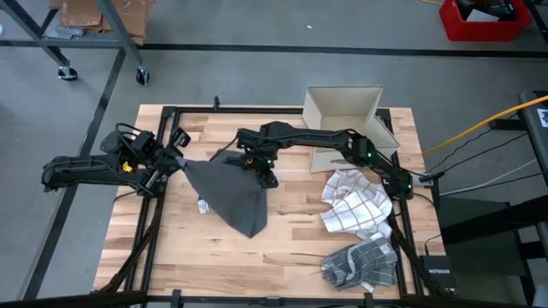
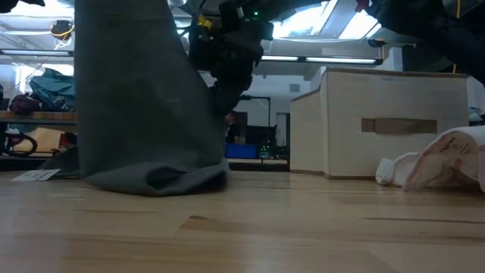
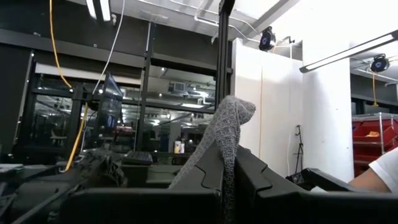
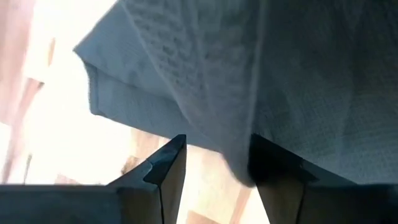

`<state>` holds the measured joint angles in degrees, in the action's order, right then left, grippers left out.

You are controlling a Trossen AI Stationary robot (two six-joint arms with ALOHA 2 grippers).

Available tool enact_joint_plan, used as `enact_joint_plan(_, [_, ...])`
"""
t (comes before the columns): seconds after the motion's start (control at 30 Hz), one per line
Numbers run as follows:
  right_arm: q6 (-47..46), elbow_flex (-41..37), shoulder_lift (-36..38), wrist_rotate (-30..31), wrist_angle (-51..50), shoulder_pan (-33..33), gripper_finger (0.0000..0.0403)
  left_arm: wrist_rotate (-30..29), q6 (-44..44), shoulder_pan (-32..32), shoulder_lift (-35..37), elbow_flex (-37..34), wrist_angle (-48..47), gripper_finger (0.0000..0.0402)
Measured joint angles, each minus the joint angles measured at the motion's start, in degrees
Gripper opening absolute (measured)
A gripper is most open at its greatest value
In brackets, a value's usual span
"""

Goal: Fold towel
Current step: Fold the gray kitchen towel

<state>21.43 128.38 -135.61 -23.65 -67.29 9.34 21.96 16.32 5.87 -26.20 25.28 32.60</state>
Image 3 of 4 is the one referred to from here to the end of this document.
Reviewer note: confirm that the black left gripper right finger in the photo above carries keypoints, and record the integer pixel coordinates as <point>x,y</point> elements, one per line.
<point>280,205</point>

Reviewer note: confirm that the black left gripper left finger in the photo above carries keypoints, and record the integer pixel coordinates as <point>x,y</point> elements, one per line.
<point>202,186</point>

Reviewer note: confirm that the plain dark grey towel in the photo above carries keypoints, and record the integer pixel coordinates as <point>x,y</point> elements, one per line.
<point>230,124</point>

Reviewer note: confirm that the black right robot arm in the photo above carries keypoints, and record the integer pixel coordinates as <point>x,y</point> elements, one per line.
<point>99,168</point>

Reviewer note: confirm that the white bottle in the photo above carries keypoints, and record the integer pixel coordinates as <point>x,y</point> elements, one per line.
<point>178,147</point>

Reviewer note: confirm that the black tripod stand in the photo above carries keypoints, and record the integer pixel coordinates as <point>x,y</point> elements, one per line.
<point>299,149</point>

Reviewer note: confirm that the black keyboard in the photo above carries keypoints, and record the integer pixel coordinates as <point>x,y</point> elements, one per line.
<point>138,157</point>

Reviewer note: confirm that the person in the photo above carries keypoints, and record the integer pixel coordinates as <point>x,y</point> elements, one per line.
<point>385,171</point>

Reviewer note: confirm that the red shelf bins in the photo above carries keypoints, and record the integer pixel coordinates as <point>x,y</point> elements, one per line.
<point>368,137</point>

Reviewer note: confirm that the black computer monitor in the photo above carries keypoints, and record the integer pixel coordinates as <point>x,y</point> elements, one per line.
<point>110,102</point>

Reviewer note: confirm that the long LED light bar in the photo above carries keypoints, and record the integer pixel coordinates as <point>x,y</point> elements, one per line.
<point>348,51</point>

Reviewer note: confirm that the ceiling lamp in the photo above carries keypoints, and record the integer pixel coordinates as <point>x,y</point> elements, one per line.
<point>104,9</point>

